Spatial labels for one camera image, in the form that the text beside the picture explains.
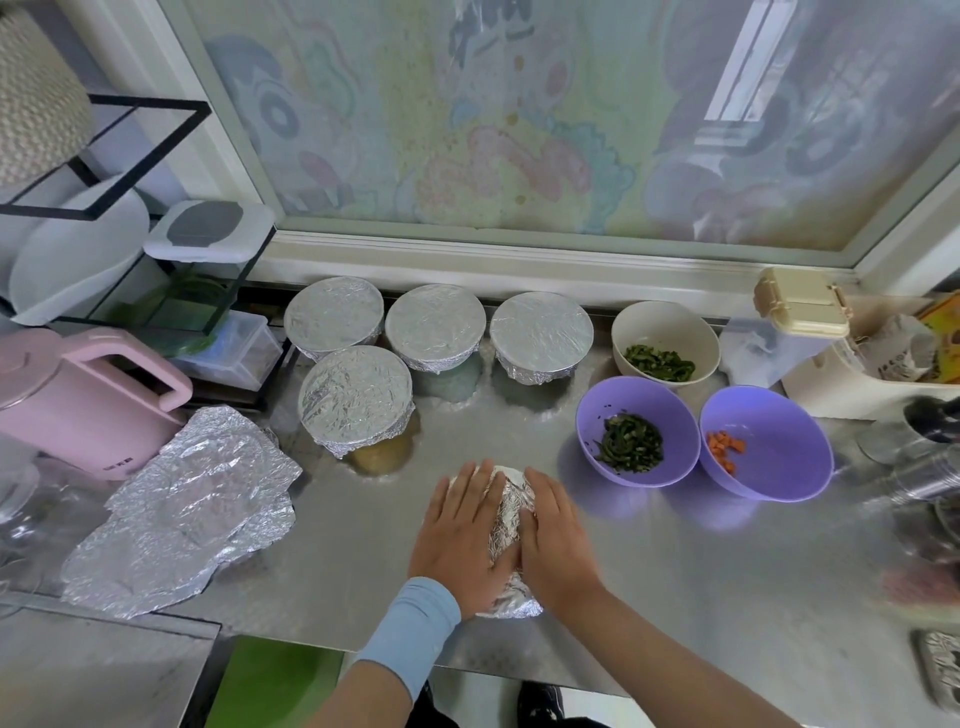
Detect person's right hand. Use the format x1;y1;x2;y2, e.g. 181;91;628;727
519;468;609;624

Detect person's left hand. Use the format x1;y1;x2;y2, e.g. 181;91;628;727
408;462;519;620

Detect yellow bowl with greens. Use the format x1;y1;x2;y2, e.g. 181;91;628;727
346;427;420;479

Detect purple bowl chopped greens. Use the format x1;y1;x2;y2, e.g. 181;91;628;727
576;375;702;491

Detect foil-covered bowl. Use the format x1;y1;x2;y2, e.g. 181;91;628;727
490;291;596;387
283;276;386;362
384;283;489;375
297;345;416;459

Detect beige bowl with greens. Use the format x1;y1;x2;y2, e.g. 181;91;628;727
610;300;723;389

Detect purple bowl carrot pieces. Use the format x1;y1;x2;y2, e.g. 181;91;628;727
699;385;836;504

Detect stack of aluminium foil sheets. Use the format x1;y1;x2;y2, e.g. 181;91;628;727
60;405;303;620

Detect person's right forearm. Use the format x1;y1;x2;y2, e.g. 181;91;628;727
562;585;800;728

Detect stainless steel countertop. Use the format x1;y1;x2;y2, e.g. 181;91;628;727
0;292;960;728

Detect light blue wristband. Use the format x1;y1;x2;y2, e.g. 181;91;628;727
352;576;464;704

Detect black right shoe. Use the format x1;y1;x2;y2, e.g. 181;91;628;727
516;682;569;728

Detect green floor mat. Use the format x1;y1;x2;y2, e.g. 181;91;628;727
202;634;347;728

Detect clear plastic box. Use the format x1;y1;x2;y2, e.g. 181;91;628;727
172;310;285;393

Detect beige round object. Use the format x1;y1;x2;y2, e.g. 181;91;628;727
753;267;855;341

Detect pink electric kettle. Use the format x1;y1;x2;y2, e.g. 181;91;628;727
0;327;195;482

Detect window with cartoon film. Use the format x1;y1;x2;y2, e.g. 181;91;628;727
67;0;960;309

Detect clear glass jar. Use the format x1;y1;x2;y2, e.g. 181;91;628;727
0;450;42;530

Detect white plate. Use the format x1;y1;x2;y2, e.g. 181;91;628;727
7;180;152;327

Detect black metal rack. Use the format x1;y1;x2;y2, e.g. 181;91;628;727
0;94;279;377

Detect woven rope basket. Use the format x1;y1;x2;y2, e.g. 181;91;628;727
0;7;96;189

